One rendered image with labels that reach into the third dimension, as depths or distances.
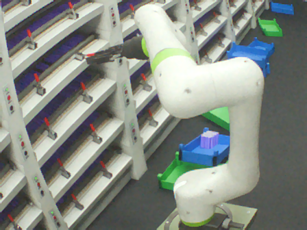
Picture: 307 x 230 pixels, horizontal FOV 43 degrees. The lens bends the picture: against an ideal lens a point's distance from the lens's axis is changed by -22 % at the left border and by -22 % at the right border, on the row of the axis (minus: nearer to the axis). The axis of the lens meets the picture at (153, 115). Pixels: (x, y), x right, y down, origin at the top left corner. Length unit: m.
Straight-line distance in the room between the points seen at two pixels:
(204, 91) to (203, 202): 0.43
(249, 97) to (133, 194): 1.24
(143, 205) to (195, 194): 0.84
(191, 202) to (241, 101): 0.39
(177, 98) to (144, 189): 1.23
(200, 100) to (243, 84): 0.12
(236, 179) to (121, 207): 0.93
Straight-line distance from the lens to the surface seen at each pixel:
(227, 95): 1.12
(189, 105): 1.10
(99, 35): 1.96
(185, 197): 1.39
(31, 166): 1.65
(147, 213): 2.14
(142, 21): 1.43
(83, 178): 2.12
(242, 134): 1.25
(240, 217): 1.59
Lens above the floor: 1.50
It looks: 32 degrees down
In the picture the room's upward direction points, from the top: 10 degrees counter-clockwise
